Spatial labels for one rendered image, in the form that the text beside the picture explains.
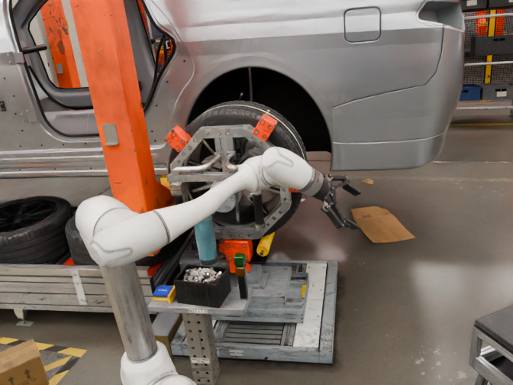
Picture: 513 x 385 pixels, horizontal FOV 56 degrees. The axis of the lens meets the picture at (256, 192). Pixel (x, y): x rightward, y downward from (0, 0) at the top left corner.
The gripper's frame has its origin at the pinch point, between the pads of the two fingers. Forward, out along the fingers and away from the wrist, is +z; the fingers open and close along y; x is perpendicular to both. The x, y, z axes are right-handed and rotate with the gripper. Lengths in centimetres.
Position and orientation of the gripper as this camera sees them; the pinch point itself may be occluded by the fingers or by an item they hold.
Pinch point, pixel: (355, 209)
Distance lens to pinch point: 175.3
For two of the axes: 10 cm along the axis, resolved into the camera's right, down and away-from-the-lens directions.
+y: 1.5, -8.6, 4.8
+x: -6.4, 2.9, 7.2
